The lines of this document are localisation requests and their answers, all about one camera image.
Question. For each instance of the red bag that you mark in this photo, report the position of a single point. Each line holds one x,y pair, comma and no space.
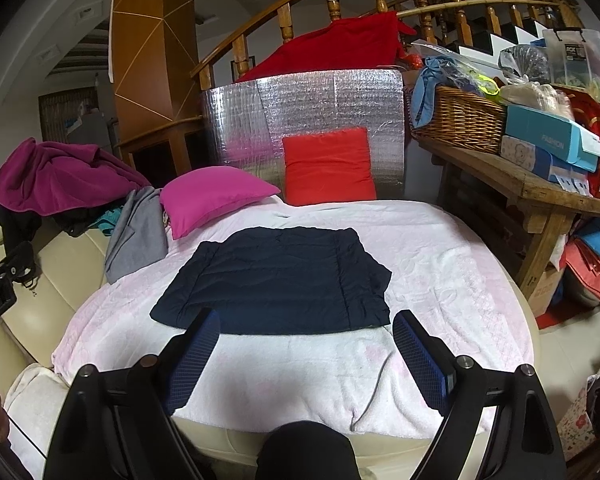
597,130

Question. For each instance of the floral paper bag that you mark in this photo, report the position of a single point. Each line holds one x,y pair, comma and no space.
577,420

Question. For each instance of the cream leather sofa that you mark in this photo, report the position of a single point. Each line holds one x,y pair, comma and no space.
45,300

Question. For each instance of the wooden stair railing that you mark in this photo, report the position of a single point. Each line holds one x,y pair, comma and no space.
330,0

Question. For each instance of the white fleece blanket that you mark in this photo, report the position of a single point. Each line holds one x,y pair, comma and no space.
290,380

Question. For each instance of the person's leg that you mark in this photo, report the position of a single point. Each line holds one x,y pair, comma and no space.
307,455

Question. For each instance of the red cloth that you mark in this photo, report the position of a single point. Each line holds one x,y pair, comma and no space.
330,45

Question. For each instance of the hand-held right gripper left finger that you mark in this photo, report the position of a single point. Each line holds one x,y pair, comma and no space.
195,355

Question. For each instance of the wooden bench table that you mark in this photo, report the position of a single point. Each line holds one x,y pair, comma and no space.
520,185

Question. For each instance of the clear plastic bag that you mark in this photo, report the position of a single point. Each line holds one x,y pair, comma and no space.
575,55

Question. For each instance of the silver foil mat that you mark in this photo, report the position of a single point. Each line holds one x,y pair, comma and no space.
305,105

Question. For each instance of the black garment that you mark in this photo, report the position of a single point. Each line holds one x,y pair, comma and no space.
15,225

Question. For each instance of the cardboard box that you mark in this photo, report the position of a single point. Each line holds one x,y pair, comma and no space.
547,290

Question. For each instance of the wicker basket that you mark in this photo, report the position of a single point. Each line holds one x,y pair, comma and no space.
460,120

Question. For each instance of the pink pillow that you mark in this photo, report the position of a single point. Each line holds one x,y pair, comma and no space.
215,195

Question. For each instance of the grey garment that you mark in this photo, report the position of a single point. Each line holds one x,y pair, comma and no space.
137,240

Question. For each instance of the wooden panelled pillar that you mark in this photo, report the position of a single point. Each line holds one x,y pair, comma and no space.
145,60

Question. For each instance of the white cushion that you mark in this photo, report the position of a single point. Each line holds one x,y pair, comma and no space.
35,405

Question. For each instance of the navy blue jacket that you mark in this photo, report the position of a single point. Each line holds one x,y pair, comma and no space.
280,280

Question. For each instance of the teal cloth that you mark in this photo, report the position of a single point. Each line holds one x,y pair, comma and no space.
107,220

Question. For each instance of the magenta fleece garment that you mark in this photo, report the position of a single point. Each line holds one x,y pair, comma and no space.
60,175

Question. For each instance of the coral folded cloth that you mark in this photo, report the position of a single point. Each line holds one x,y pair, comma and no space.
590,270

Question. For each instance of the yellow green goggles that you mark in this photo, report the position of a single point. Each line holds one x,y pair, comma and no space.
487,85

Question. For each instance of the red pillow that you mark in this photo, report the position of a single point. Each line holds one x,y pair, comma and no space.
327,170

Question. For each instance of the light blue shoebox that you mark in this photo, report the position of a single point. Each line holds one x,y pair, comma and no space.
550,140

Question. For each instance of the beige plastic bag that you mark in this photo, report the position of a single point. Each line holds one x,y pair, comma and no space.
535,97

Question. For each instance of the plastic bag with dark contents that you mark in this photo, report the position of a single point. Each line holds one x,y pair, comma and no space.
525,62

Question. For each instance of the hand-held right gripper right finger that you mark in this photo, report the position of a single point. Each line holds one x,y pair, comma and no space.
420,355

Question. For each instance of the black and white staircase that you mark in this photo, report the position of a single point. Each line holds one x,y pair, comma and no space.
500,35

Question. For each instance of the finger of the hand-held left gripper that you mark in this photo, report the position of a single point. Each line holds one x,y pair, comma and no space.
15,265

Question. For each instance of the white patterned box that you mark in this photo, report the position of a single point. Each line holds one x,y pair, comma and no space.
522,152

